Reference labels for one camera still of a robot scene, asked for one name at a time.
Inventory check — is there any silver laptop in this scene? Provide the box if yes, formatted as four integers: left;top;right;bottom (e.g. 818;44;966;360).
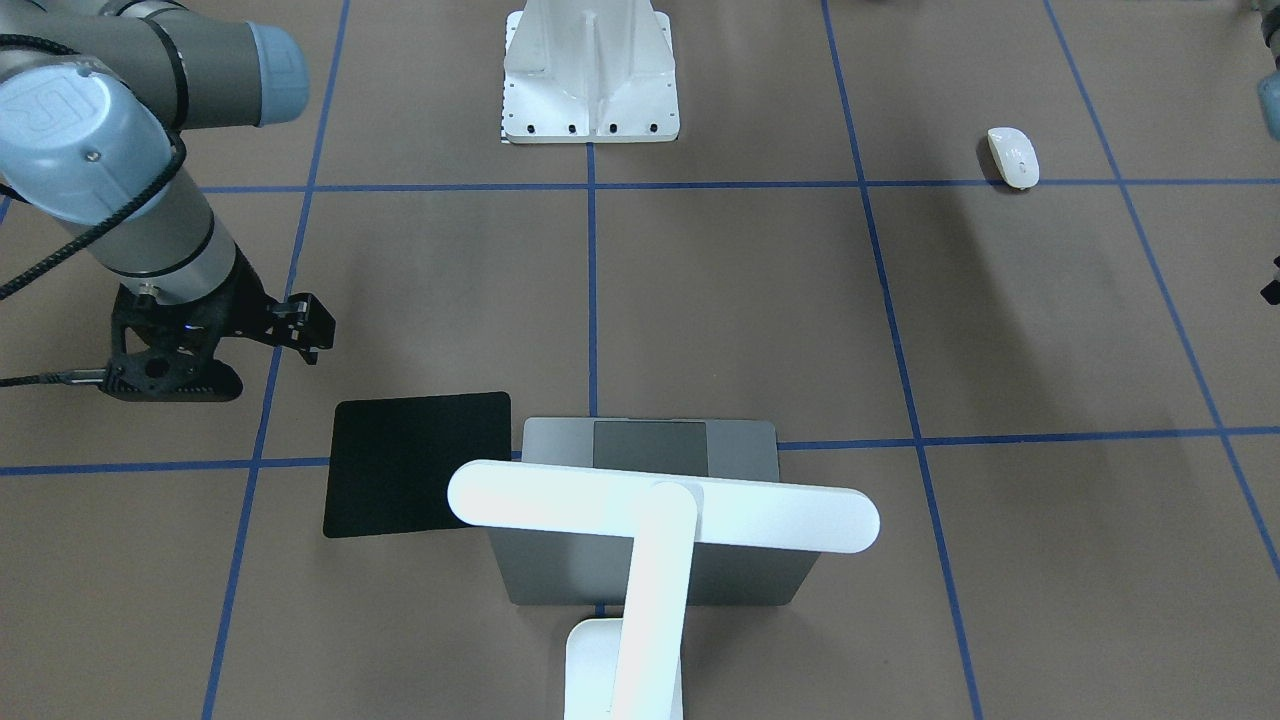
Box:
485;416;823;609

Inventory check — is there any white computer mouse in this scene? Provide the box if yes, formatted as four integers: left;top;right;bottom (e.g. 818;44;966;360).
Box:
986;126;1041;191

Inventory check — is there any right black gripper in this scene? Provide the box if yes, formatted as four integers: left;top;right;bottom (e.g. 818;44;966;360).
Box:
173;250;337;365

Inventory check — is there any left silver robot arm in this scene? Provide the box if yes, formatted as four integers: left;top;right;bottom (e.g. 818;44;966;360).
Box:
1251;1;1279;142

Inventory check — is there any white camera pole base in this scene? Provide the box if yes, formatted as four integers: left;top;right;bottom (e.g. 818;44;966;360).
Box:
500;1;681;145

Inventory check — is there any black mouse pad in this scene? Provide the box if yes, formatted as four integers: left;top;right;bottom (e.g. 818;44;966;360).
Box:
323;391;513;539

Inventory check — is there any black camera cable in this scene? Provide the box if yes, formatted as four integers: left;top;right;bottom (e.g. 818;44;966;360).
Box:
0;35;191;388

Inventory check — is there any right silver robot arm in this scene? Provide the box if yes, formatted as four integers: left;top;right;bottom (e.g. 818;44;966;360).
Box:
3;1;335;363

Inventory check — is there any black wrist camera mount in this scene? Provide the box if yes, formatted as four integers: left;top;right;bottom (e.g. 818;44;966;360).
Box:
99;287;243;404

